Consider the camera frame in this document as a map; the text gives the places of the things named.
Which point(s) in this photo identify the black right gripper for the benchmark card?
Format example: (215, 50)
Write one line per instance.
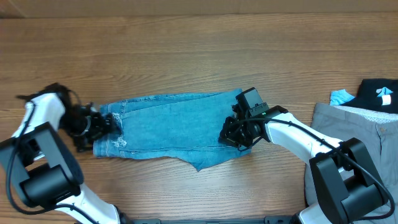
(229, 136)

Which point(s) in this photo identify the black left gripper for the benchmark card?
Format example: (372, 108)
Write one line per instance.
(101, 129)

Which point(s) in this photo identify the light blue denim jeans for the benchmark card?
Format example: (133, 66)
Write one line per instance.
(185, 126)

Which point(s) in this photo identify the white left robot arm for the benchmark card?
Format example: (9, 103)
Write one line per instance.
(42, 174)

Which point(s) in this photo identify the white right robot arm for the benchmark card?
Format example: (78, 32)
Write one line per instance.
(347, 183)

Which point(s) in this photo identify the bright blue crumpled cloth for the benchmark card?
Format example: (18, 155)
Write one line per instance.
(339, 97)

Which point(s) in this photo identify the black folded garment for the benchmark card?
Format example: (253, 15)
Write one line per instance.
(377, 94)

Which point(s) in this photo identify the grey folded garment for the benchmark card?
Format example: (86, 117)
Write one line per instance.
(377, 130)

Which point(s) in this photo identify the brown cardboard back panel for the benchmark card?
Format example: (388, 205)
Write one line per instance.
(103, 8)

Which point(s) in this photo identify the black rail at table edge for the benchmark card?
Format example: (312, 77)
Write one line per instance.
(278, 219)

